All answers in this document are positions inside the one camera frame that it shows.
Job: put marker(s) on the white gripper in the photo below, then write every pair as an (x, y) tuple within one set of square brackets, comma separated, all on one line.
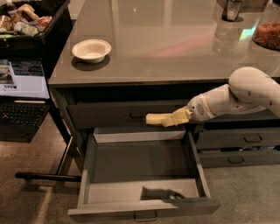
[(197, 108)]

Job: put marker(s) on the yellow sponge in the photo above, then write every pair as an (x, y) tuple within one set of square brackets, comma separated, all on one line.
[(159, 119)]

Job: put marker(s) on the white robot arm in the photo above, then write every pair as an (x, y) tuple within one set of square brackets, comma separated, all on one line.
[(249, 90)]

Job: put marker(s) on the grey middle right drawer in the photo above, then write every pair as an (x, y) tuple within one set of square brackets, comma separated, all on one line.
[(237, 138)]

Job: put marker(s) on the grey bottom right drawer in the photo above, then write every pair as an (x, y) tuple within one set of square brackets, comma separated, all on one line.
[(211, 159)]

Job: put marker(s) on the open grey bottom drawer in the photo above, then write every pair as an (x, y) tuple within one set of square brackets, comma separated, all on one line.
[(142, 181)]

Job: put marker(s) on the grey top left drawer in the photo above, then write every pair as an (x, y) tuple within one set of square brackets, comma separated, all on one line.
[(88, 115)]

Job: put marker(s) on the white middle drawer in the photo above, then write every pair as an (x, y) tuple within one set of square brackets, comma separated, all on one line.
[(137, 134)]

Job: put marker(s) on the white paper bowl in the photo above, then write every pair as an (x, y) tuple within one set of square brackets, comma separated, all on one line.
[(91, 51)]

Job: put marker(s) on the dark cup on counter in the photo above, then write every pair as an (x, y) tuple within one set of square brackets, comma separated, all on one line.
[(231, 10)]

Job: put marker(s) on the black stand leg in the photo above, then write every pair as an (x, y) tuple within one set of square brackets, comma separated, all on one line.
[(60, 168)]

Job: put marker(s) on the black plastic bin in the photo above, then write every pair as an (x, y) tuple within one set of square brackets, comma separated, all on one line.
[(53, 37)]

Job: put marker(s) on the open black laptop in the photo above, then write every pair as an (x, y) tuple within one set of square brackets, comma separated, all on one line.
[(24, 99)]

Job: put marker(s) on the snack packets in bin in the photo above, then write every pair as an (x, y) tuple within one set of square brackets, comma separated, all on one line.
[(22, 21)]

